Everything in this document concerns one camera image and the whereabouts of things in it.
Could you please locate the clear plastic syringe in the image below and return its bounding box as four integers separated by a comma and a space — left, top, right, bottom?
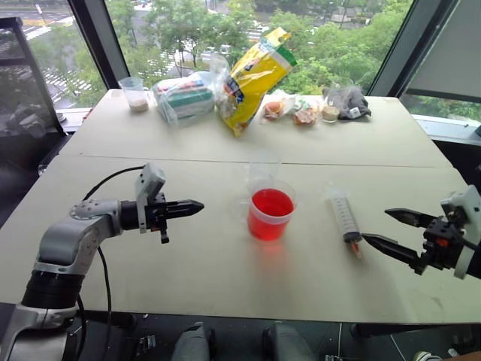
325, 182, 365, 259

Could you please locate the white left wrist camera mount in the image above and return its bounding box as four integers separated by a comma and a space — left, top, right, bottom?
135, 162, 167, 235

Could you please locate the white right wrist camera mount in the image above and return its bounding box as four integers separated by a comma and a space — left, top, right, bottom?
439, 184, 481, 280

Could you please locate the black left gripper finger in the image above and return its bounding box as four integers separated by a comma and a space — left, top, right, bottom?
167, 199, 205, 211
167, 208, 204, 220

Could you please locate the bagged toy burger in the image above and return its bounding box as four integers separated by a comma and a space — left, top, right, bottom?
262, 93, 295, 122

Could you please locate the grey roller blind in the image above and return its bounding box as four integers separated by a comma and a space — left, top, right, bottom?
404, 0, 481, 103

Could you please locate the clear measuring cup with grains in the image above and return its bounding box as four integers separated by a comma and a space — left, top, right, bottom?
117, 76, 152, 114

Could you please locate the yellow snack bag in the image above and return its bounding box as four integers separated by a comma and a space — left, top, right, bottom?
209, 26, 298, 139

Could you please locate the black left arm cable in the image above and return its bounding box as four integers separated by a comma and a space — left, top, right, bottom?
80, 165, 113, 361

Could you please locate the dark window frame post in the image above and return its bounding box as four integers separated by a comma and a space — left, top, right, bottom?
365, 0, 462, 99
67, 0, 132, 92

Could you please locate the dark rounded shape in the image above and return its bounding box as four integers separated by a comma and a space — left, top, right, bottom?
171, 321, 217, 361
262, 322, 315, 361

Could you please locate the bagged toy food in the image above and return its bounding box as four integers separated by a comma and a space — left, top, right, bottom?
290, 96, 321, 128

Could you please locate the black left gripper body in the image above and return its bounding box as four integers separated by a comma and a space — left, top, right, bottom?
144, 193, 180, 245

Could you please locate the plastic bag of sponges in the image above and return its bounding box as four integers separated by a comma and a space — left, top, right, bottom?
151, 70, 216, 128

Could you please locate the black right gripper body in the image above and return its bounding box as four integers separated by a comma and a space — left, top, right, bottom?
410, 215, 470, 276

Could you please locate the clear plastic beaker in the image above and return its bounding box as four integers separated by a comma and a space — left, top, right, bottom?
244, 162, 283, 197

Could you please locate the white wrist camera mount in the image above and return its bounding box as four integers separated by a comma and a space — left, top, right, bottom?
135, 162, 167, 235
439, 184, 481, 280

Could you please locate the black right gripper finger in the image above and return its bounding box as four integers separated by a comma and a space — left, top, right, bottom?
383, 207, 434, 231
361, 232, 424, 267

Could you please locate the cup of red liquid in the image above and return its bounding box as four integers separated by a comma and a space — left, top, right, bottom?
235, 179, 298, 242

